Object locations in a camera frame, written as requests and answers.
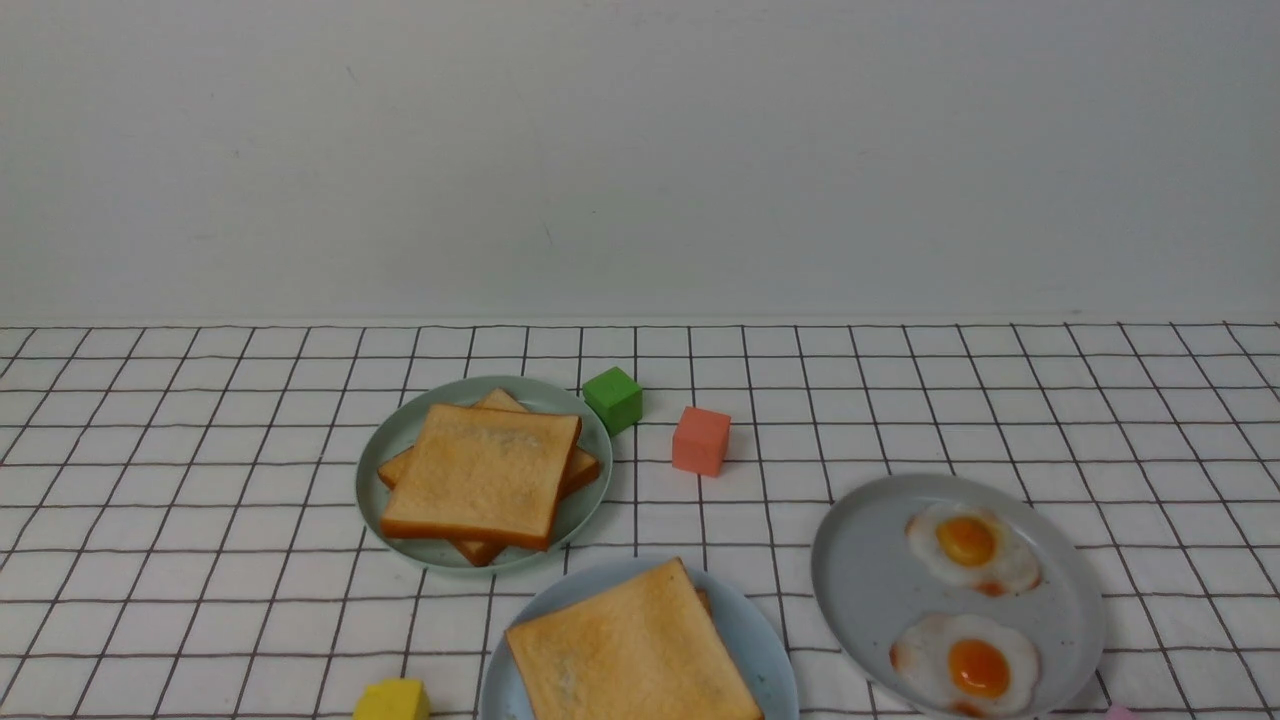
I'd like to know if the toast slice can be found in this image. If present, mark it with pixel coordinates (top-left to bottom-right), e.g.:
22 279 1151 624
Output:
695 587 714 618
376 388 602 568
380 404 582 552
506 559 764 719

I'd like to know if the green cube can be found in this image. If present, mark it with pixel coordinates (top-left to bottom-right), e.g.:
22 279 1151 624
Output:
582 366 644 437

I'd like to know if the salmon pink cube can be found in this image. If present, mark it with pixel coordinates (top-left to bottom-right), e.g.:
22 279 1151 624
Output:
671 406 731 477

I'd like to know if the grey plate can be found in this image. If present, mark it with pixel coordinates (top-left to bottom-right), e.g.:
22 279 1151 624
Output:
810 474 1107 719

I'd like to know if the rear fried egg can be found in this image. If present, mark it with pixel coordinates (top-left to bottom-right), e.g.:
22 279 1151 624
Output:
904 502 1042 597

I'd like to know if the fried egg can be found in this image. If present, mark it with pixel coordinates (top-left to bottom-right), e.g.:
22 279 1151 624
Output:
904 502 1042 597
890 612 1041 717

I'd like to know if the yellow cube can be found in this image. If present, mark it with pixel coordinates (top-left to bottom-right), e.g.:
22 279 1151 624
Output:
352 678 431 720

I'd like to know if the front fried egg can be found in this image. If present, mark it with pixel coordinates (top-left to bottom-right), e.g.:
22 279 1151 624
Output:
890 612 1041 717

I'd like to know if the white grid tablecloth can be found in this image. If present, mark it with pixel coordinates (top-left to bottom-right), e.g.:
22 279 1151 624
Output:
1 322 1279 719

